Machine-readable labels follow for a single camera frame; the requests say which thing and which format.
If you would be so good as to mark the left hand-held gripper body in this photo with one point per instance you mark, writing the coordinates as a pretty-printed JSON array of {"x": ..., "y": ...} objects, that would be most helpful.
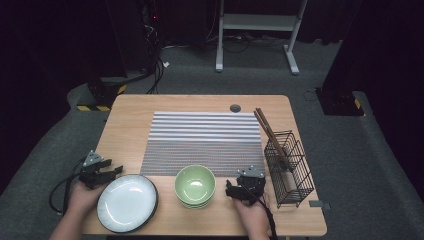
[{"x": 90, "y": 175}]

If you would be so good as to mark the dark equipment rack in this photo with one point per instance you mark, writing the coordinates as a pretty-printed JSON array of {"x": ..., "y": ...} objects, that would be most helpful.
[{"x": 146, "y": 33}]

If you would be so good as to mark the grey round table grommet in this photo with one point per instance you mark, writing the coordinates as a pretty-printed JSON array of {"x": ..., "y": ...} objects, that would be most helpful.
[{"x": 235, "y": 108}]

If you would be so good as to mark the white metal stand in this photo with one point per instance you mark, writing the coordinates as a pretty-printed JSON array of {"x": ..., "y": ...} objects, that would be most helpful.
[{"x": 256, "y": 22}]

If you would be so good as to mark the wooden chopstick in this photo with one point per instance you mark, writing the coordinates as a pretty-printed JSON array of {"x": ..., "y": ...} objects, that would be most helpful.
[
  {"x": 268, "y": 134},
  {"x": 272, "y": 132}
]

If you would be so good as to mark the white plate with black rim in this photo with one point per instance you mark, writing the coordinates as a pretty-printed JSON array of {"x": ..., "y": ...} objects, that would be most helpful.
[{"x": 127, "y": 203}]

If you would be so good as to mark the person's right hand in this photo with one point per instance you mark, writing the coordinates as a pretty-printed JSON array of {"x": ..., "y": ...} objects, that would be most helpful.
[{"x": 255, "y": 218}]

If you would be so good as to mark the person's left hand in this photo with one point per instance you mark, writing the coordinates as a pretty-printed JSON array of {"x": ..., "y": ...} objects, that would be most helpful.
[{"x": 81, "y": 198}]

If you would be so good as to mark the striped placemat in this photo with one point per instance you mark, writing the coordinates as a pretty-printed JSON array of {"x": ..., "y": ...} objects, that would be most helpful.
[{"x": 206, "y": 140}]

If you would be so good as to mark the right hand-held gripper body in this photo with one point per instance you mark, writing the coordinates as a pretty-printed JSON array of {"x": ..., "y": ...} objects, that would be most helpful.
[{"x": 251, "y": 181}]

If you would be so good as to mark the grey tape piece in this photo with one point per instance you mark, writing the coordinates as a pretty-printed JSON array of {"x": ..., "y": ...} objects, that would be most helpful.
[{"x": 316, "y": 203}]

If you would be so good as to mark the black stand base striped tape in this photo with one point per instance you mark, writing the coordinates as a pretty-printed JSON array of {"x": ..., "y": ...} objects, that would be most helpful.
[{"x": 100, "y": 93}]

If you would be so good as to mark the green bowl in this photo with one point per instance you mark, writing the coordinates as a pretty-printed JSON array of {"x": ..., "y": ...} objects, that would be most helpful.
[
  {"x": 195, "y": 204},
  {"x": 195, "y": 185},
  {"x": 196, "y": 207}
]

